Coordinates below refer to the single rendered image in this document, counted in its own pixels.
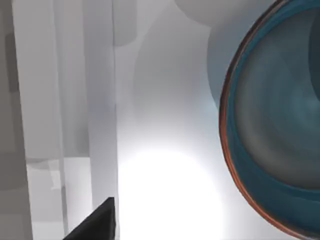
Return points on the teal bowl with brown rim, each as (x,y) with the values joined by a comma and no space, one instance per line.
(275,120)

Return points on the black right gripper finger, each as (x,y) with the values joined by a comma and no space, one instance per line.
(100,222)

